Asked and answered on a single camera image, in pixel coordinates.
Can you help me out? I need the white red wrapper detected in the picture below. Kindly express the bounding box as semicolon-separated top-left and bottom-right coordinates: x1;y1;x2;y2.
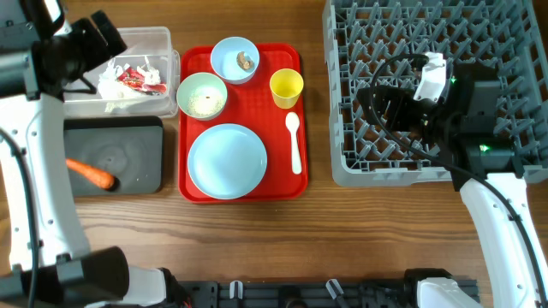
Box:
97;56;167;99

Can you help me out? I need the yellow plastic cup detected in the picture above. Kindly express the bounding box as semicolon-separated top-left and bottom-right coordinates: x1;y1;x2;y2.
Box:
269;68;304;110

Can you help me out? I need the light green bowl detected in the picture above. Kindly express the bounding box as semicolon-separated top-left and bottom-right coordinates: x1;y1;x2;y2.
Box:
176;72;228;121

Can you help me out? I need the orange carrot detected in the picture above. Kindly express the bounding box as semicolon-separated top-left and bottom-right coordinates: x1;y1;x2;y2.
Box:
65;158;116;190

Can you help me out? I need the light blue bowl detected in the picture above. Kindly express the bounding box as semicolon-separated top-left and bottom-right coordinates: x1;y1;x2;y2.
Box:
210;37;260;85

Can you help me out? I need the brown food scrap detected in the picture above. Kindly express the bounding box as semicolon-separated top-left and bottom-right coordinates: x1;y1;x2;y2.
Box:
236;51;254;71

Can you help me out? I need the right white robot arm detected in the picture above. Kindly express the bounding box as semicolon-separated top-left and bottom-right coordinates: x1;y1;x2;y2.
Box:
357;62;547;307

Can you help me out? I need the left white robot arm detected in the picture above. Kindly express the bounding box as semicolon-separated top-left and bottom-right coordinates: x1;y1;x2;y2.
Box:
1;0;192;307

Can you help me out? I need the grey dishwasher rack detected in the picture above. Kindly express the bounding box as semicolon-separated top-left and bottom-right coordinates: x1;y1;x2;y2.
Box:
322;1;547;187

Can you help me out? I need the clear plastic bin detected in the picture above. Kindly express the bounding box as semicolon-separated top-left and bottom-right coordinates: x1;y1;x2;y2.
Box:
64;27;181;119

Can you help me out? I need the white plastic spoon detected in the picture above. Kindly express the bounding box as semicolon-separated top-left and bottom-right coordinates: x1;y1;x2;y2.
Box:
285;112;302;175

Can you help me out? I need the black tray bin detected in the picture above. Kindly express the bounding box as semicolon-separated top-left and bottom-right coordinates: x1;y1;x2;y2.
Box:
63;116;164;197

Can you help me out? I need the red plastic tray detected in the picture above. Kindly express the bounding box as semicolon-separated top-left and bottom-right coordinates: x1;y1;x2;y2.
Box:
178;43;308;204

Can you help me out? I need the large light blue plate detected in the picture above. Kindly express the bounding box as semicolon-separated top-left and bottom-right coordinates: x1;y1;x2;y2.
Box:
187;123;268;200

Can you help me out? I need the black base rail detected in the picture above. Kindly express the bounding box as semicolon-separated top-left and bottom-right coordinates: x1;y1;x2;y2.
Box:
181;279;413;308

